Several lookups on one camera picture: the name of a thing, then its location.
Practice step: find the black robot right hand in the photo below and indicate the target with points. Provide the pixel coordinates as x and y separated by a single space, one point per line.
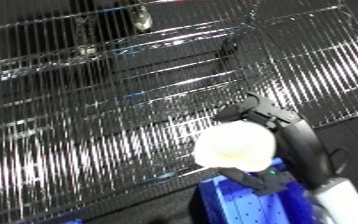
303 150

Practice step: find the pale robot right arm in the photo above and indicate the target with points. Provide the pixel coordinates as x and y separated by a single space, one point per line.
347 206

